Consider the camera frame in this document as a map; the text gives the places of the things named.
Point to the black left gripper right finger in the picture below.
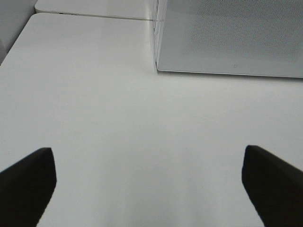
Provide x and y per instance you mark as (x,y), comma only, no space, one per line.
(274,187)

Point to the white microwave door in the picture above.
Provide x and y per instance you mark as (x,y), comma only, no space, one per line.
(236,37)

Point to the white microwave oven body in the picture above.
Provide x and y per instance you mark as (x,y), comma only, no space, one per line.
(158,17)

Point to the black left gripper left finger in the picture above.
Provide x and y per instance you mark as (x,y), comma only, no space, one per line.
(26,188)

